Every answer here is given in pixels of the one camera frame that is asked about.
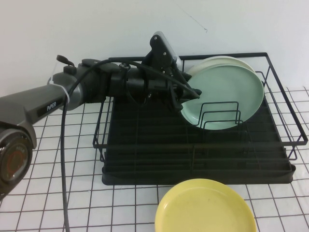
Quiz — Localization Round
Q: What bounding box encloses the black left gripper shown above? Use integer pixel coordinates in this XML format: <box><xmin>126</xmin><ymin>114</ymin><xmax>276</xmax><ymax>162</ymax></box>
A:
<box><xmin>141</xmin><ymin>54</ymin><xmax>203</xmax><ymax>112</ymax></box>

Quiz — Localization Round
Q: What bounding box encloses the green plate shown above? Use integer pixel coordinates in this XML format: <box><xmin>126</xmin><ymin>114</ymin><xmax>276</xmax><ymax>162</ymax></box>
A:
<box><xmin>180</xmin><ymin>63</ymin><xmax>265</xmax><ymax>130</ymax></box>

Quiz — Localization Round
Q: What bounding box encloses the cream plate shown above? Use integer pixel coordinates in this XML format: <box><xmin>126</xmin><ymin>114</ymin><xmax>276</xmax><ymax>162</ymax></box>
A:
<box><xmin>186</xmin><ymin>56</ymin><xmax>256</xmax><ymax>76</ymax></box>

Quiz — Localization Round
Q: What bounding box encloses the yellow plate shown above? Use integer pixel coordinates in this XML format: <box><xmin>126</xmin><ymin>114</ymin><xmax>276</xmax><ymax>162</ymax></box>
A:
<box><xmin>154</xmin><ymin>178</ymin><xmax>257</xmax><ymax>232</ymax></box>

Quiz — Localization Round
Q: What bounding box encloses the black plastic drip tray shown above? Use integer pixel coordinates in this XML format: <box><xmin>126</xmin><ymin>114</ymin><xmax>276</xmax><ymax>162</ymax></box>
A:
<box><xmin>100</xmin><ymin>95</ymin><xmax>295</xmax><ymax>186</ymax></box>

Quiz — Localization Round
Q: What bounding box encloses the white black-grid tablecloth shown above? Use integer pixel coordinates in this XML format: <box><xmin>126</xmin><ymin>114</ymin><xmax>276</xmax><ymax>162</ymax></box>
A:
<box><xmin>0</xmin><ymin>86</ymin><xmax>309</xmax><ymax>232</ymax></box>

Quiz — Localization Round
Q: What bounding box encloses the thin black cable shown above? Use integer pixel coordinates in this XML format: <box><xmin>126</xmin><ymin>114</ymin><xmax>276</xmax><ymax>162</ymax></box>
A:
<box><xmin>119</xmin><ymin>60</ymin><xmax>201</xmax><ymax>100</ymax></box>

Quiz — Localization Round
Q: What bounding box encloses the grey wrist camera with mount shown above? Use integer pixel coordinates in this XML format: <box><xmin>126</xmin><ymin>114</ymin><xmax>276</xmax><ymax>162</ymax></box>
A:
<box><xmin>148</xmin><ymin>30</ymin><xmax>181</xmax><ymax>71</ymax></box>

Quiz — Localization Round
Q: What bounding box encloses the black wire dish rack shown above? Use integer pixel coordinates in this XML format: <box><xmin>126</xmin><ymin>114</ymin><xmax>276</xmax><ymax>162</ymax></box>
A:
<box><xmin>92</xmin><ymin>52</ymin><xmax>304</xmax><ymax>162</ymax></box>

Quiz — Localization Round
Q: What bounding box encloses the thick black cable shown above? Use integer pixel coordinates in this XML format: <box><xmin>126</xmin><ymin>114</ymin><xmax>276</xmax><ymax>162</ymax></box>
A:
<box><xmin>60</xmin><ymin>59</ymin><xmax>145</xmax><ymax>232</ymax></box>

